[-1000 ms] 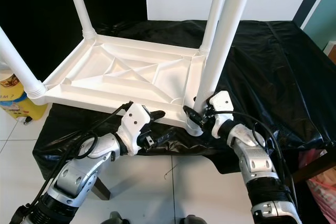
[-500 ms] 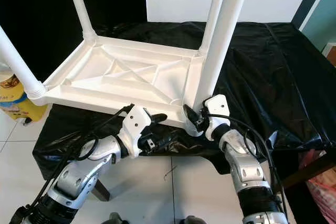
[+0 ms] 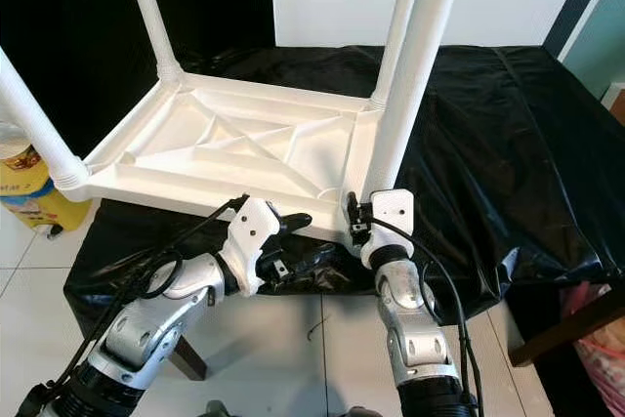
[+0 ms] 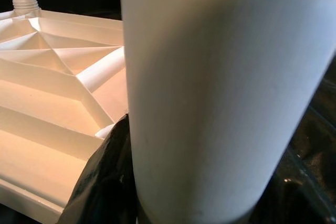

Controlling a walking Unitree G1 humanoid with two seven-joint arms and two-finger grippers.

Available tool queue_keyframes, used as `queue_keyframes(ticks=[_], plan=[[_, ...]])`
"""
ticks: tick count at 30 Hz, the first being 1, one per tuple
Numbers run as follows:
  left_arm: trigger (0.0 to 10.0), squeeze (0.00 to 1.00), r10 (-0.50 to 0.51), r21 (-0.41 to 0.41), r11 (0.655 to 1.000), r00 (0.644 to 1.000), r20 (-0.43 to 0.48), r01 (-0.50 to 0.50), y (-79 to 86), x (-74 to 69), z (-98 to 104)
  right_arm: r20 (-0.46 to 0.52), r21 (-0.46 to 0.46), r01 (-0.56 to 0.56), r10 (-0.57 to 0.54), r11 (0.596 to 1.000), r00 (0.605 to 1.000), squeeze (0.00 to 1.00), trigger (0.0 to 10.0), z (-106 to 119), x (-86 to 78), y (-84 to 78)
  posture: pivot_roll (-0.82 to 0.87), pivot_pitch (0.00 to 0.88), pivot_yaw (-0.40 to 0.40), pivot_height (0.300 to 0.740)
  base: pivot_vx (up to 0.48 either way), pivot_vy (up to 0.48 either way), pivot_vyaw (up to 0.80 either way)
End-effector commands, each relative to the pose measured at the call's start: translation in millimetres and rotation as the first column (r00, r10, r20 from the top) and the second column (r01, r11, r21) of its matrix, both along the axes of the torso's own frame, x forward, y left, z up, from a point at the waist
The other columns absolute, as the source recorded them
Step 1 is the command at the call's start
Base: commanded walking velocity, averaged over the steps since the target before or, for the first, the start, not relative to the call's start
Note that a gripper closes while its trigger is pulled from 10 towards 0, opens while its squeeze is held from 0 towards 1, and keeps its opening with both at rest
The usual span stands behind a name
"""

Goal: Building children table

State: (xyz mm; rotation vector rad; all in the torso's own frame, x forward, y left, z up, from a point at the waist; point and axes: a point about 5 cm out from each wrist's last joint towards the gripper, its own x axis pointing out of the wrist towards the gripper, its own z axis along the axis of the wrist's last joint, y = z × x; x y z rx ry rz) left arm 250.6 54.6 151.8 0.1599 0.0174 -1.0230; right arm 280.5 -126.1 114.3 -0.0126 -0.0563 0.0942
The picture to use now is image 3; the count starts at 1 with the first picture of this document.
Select yellow carton box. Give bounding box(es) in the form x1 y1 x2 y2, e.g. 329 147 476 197
0 153 81 228

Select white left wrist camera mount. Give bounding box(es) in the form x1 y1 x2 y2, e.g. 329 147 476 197
220 197 282 296

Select pink plastic bag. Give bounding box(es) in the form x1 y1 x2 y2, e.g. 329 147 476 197
562 285 625 389

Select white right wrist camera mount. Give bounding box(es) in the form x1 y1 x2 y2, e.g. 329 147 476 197
359 188 416 270

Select dark grey frame post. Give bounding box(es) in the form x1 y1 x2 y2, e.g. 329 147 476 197
542 0 621 57

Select printed paper cup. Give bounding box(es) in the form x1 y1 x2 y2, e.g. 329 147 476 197
0 124 42 172

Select black plastic cover sheet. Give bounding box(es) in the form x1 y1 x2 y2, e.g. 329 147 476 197
63 44 625 340

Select brown white-framed panel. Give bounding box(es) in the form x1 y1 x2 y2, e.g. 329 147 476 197
604 83 625 125

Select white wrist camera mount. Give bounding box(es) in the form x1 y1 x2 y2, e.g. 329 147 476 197
220 197 282 296
359 188 416 270

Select brown wooden table leg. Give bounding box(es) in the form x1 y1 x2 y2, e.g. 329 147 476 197
171 337 208 381
508 285 625 367

